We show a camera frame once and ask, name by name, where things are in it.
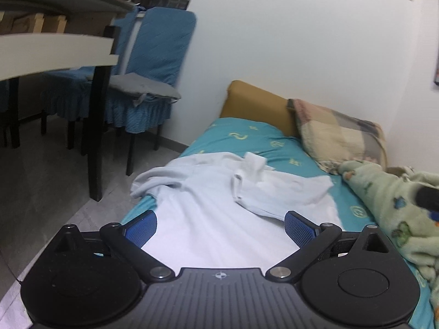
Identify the blue covered chair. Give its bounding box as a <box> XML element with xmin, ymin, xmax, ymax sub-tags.
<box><xmin>103</xmin><ymin>7</ymin><xmax>198</xmax><ymax>177</ymax></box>
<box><xmin>40</xmin><ymin>7</ymin><xmax>141</xmax><ymax>151</ymax></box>

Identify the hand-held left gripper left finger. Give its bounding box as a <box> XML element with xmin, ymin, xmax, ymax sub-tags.
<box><xmin>55</xmin><ymin>210</ymin><xmax>175</xmax><ymax>283</ymax></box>

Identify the grey seat cushion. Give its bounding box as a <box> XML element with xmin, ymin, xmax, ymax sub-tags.
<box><xmin>109</xmin><ymin>73</ymin><xmax>182</xmax><ymax>105</ymax></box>

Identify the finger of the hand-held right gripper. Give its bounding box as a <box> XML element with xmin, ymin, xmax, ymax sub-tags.
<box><xmin>415</xmin><ymin>186</ymin><xmax>439</xmax><ymax>212</ymax></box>

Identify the mustard bed headboard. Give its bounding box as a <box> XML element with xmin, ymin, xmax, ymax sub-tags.
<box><xmin>219</xmin><ymin>80</ymin><xmax>299</xmax><ymax>138</ymax></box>

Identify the plaid pillow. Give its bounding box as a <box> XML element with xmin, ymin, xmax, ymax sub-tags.
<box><xmin>288</xmin><ymin>98</ymin><xmax>388</xmax><ymax>175</ymax></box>

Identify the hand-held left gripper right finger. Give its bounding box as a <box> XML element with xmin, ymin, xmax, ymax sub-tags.
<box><xmin>266</xmin><ymin>211</ymin><xmax>395</xmax><ymax>283</ymax></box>

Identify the pale white t-shirt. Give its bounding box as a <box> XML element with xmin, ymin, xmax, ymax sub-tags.
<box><xmin>231</xmin><ymin>171</ymin><xmax>296</xmax><ymax>220</ymax></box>

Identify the bed with teal sheet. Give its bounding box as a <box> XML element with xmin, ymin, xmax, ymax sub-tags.
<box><xmin>120</xmin><ymin>117</ymin><xmax>439</xmax><ymax>329</ymax></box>

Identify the black and white table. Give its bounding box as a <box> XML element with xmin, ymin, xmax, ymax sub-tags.
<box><xmin>0</xmin><ymin>0</ymin><xmax>138</xmax><ymax>202</ymax></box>

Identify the green cartoon blanket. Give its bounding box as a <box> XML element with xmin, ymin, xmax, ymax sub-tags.
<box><xmin>338</xmin><ymin>160</ymin><xmax>439</xmax><ymax>282</ymax></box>

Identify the white folded cloth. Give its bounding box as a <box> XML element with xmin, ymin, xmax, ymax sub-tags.
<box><xmin>242</xmin><ymin>152</ymin><xmax>336</xmax><ymax>218</ymax></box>

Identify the light grey printed t-shirt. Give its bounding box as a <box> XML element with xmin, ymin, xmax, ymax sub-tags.
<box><xmin>130</xmin><ymin>151</ymin><xmax>344</xmax><ymax>271</ymax></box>

